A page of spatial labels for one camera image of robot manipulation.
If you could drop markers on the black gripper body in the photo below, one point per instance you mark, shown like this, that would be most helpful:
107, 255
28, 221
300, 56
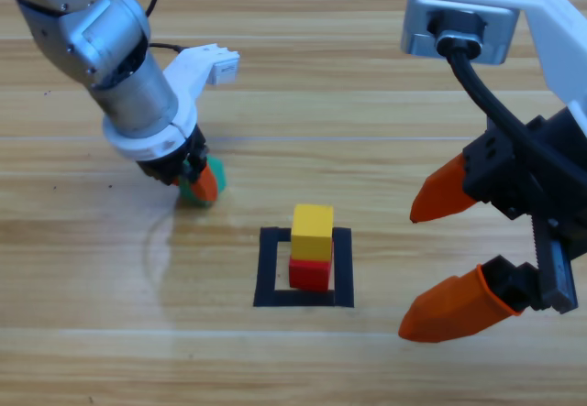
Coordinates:
541, 177
172, 163

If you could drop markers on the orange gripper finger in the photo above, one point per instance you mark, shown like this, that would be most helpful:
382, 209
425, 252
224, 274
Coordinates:
440, 195
205, 186
176, 183
454, 310

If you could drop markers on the green wooden cube block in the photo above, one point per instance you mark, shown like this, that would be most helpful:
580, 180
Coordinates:
219, 174

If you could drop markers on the yellow wooden cube block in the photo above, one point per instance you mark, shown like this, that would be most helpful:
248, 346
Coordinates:
312, 234

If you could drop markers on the red wooden cube block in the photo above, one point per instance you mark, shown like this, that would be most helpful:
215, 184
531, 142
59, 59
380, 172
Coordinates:
307, 275

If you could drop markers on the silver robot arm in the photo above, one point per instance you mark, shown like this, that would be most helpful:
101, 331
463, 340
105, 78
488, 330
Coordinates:
82, 25

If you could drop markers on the black tape square outline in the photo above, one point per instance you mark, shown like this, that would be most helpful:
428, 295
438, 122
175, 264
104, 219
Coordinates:
266, 268

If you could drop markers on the white wrist mount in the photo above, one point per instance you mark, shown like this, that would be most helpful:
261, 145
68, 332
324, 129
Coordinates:
183, 71
550, 25

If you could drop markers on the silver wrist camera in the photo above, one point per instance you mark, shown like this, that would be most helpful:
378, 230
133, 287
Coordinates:
227, 69
419, 25

